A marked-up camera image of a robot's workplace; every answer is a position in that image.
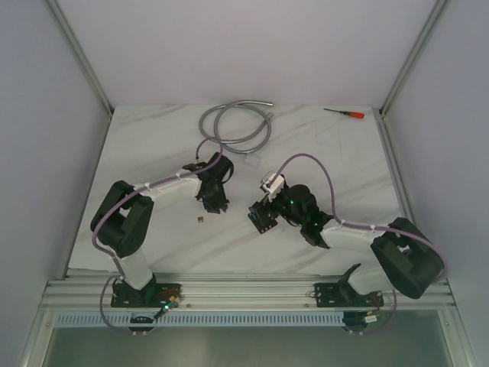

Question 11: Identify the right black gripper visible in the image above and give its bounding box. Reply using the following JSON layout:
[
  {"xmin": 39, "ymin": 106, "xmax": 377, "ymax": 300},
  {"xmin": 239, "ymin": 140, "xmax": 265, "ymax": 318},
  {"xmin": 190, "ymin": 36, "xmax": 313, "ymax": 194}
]
[{"xmin": 249, "ymin": 185, "xmax": 304, "ymax": 228}]

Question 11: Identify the black fuse box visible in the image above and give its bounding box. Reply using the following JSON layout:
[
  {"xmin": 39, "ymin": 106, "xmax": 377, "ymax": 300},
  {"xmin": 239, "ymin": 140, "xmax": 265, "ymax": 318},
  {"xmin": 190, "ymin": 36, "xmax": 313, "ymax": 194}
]
[{"xmin": 248, "ymin": 198, "xmax": 277, "ymax": 234}]

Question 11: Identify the clear plastic fuse box cover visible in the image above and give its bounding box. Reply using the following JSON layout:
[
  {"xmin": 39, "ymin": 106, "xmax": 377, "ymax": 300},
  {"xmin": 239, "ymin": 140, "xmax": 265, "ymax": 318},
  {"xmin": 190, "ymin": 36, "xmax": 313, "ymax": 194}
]
[{"xmin": 243, "ymin": 153, "xmax": 262, "ymax": 169}]

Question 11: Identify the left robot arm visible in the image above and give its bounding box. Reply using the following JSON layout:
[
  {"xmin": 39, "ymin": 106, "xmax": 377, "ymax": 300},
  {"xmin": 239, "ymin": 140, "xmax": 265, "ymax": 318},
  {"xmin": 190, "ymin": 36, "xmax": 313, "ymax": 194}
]
[{"xmin": 90, "ymin": 152, "xmax": 234, "ymax": 307}]

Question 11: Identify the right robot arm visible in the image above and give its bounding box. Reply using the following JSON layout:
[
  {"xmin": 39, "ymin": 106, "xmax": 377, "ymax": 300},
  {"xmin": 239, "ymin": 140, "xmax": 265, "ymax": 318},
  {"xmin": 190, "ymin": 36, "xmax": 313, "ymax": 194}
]
[{"xmin": 264, "ymin": 183, "xmax": 445, "ymax": 305}]

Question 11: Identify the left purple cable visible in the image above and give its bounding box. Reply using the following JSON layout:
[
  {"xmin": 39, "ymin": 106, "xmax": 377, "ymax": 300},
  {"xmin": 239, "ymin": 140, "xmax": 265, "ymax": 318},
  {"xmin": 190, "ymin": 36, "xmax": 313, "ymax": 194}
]
[{"xmin": 93, "ymin": 137, "xmax": 225, "ymax": 337}]

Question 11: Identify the purple cable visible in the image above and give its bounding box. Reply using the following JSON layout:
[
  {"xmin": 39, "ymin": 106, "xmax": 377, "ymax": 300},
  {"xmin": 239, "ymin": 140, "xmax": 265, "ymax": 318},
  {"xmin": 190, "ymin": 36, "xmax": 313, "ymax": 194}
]
[
  {"xmin": 93, "ymin": 137, "xmax": 225, "ymax": 337},
  {"xmin": 269, "ymin": 153, "xmax": 449, "ymax": 336}
]

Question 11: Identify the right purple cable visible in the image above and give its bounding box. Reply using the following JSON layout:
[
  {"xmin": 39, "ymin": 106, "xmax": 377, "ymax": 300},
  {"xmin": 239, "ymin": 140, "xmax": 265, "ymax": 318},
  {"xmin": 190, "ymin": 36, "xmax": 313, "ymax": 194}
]
[{"xmin": 269, "ymin": 153, "xmax": 449, "ymax": 336}]

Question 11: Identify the grey coiled metal hose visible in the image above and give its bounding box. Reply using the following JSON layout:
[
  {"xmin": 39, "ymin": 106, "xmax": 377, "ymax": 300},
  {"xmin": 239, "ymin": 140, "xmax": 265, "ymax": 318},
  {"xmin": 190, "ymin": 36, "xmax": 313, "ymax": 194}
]
[{"xmin": 198, "ymin": 99, "xmax": 275, "ymax": 155}]

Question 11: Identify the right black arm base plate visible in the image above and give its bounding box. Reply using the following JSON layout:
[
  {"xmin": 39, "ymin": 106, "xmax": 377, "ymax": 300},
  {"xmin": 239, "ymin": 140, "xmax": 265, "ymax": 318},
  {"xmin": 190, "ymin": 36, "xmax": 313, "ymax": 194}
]
[{"xmin": 313, "ymin": 283, "xmax": 384, "ymax": 308}]

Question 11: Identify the red handled screwdriver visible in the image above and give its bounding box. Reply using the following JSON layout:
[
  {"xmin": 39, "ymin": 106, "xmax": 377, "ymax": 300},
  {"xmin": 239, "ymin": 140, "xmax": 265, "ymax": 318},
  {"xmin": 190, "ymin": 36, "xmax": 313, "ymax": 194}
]
[{"xmin": 324, "ymin": 109, "xmax": 364, "ymax": 119}]

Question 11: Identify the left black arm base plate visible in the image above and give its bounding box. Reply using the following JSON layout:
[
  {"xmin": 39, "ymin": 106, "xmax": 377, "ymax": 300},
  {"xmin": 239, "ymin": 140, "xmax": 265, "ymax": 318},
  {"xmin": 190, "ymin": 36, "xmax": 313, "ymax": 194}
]
[{"xmin": 111, "ymin": 283, "xmax": 181, "ymax": 308}]

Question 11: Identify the perforated cable duct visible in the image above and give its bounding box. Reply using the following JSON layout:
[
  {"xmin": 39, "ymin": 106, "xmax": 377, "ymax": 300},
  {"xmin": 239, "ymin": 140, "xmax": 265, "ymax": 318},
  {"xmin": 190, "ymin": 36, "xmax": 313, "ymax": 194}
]
[{"xmin": 53, "ymin": 311, "xmax": 377, "ymax": 328}]

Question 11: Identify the aluminium rail frame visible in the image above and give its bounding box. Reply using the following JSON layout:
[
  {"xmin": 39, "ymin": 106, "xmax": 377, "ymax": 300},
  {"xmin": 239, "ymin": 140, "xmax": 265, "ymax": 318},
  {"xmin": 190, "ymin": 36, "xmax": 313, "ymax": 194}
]
[{"xmin": 37, "ymin": 271, "xmax": 458, "ymax": 317}]

